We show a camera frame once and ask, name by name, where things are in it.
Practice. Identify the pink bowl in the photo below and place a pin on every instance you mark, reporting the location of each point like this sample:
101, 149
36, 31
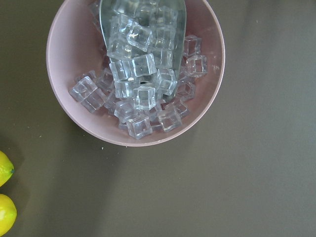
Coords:
73, 48

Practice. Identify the metal ice scoop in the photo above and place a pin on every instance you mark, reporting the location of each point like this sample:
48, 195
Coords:
144, 42

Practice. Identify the yellow lemon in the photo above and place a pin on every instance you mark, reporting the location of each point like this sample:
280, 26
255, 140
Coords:
8, 214
6, 168

